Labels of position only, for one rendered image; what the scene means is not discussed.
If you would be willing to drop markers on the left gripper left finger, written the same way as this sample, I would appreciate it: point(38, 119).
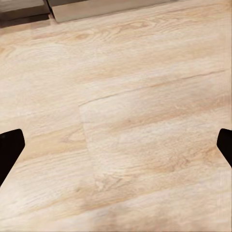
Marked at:
point(11, 145)

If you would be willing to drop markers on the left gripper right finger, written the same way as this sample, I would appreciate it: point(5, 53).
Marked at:
point(224, 143)

